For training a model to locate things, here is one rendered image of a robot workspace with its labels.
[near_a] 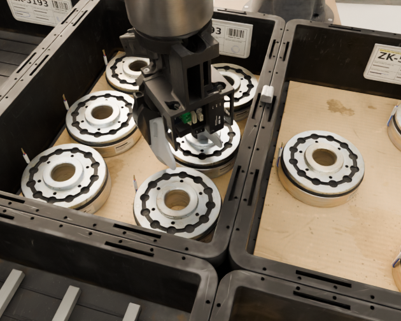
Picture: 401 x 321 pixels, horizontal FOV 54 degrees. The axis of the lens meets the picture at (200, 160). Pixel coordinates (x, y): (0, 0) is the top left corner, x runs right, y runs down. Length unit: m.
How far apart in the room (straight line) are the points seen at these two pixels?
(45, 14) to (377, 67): 0.55
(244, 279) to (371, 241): 0.21
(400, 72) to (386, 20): 0.50
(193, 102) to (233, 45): 0.29
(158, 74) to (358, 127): 0.33
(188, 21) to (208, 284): 0.21
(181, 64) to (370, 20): 0.85
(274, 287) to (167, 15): 0.23
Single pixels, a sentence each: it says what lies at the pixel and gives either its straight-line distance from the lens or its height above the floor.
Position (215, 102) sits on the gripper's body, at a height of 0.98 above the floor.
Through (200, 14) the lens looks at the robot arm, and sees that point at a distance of 0.34.
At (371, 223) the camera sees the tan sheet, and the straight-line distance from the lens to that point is 0.52.
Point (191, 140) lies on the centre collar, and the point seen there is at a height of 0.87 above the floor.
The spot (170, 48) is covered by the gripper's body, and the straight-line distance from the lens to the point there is 0.35.
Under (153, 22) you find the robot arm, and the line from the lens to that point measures 0.33.
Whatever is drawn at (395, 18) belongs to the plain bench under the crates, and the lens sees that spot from 1.17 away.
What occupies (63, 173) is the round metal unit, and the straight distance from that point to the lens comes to 0.53.
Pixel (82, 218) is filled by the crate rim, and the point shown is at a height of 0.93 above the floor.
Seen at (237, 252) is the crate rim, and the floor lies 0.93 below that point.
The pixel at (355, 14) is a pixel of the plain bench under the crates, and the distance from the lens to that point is 1.15.
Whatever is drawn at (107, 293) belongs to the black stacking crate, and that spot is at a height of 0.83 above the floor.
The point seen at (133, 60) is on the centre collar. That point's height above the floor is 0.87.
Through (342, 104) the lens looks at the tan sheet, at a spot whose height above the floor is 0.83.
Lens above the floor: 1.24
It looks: 51 degrees down
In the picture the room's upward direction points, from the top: straight up
